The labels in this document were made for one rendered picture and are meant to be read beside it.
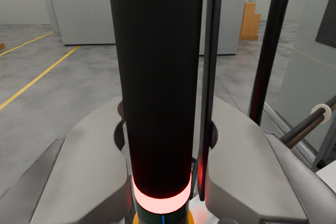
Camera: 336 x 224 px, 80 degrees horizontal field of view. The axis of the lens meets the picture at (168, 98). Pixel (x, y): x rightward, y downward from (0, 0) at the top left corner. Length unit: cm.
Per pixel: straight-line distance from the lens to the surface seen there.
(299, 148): 126
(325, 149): 89
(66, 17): 763
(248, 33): 840
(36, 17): 1378
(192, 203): 21
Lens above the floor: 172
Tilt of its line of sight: 29 degrees down
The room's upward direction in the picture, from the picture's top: straight up
